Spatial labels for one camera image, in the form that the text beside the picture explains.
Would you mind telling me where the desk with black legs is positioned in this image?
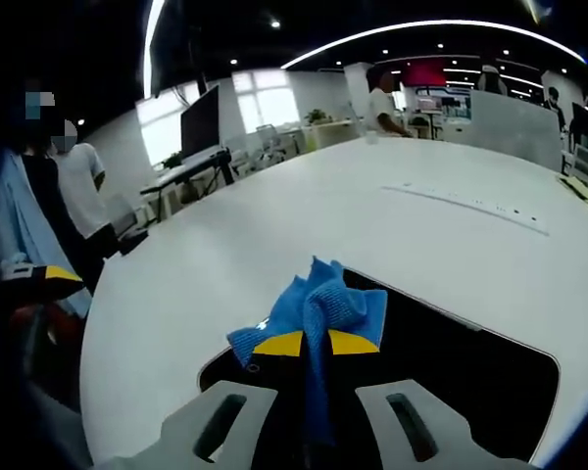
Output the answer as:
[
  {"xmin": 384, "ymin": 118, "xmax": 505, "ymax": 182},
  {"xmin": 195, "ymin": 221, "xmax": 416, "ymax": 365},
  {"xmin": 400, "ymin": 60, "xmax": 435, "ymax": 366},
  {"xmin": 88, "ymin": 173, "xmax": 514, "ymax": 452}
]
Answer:
[{"xmin": 139, "ymin": 146, "xmax": 236, "ymax": 197}]

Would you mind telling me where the red wall screen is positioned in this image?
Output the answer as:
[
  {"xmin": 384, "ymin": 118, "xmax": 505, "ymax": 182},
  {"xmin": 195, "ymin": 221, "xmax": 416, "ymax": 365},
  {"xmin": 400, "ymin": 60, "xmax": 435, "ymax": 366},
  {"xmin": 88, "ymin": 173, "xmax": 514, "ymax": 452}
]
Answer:
[{"xmin": 404, "ymin": 57, "xmax": 447, "ymax": 88}]

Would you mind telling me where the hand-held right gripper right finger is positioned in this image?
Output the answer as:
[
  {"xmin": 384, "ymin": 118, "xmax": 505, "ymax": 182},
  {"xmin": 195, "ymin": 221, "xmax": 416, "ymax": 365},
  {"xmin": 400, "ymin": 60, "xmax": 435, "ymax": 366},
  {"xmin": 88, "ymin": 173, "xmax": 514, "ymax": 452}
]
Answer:
[{"xmin": 325, "ymin": 328, "xmax": 535, "ymax": 470}]

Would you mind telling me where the grey desk partition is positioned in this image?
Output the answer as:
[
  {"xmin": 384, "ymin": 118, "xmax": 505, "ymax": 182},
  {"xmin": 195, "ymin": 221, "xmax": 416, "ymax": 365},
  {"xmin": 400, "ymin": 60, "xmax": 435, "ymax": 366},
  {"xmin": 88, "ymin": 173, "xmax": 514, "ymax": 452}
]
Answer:
[{"xmin": 463, "ymin": 89, "xmax": 564, "ymax": 172}]

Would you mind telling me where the blue cleaning cloth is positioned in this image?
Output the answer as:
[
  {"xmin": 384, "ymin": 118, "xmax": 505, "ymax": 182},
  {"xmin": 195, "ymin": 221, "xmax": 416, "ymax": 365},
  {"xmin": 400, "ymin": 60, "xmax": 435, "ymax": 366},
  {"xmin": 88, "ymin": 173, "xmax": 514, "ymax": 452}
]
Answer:
[{"xmin": 225, "ymin": 255, "xmax": 389, "ymax": 449}]

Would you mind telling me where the curved ceiling light strip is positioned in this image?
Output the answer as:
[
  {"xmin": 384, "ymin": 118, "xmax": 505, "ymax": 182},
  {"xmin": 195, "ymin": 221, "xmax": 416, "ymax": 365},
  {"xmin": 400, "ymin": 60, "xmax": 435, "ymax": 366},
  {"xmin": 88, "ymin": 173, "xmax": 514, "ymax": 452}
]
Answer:
[
  {"xmin": 143, "ymin": 0, "xmax": 167, "ymax": 99},
  {"xmin": 279, "ymin": 19, "xmax": 588, "ymax": 70}
]

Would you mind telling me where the yellow paper sheet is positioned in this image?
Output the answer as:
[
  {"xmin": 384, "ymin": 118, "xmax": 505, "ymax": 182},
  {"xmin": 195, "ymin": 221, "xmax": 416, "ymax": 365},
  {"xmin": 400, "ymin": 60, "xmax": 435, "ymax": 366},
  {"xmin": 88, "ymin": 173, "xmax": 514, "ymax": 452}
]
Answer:
[{"xmin": 558, "ymin": 174, "xmax": 588, "ymax": 219}]

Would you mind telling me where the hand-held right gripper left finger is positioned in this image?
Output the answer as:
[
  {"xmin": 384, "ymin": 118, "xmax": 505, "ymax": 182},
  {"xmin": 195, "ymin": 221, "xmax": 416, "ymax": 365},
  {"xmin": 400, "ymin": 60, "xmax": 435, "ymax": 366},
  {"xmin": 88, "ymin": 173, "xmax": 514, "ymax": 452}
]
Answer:
[{"xmin": 92, "ymin": 329, "xmax": 308, "ymax": 470}]

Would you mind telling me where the white office chair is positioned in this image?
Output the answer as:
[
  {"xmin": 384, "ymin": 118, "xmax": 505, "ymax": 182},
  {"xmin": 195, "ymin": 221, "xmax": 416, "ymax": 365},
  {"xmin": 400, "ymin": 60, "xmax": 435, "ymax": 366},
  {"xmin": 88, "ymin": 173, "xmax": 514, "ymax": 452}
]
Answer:
[
  {"xmin": 570, "ymin": 144, "xmax": 588, "ymax": 190},
  {"xmin": 254, "ymin": 123, "xmax": 285, "ymax": 158}
]

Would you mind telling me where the dark computer monitor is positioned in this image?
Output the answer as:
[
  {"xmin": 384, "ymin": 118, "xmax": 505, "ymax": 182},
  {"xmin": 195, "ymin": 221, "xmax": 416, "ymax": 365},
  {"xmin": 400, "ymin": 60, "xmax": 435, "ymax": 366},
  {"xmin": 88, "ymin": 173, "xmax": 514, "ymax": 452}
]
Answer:
[{"xmin": 179, "ymin": 83, "xmax": 222, "ymax": 161}]

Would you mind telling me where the black hanging screen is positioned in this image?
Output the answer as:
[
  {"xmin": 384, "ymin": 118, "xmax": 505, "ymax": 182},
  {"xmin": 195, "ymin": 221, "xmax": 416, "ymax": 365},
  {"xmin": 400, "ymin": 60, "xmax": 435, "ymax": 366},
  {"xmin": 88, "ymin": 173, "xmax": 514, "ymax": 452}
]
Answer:
[{"xmin": 149, "ymin": 0, "xmax": 210, "ymax": 97}]

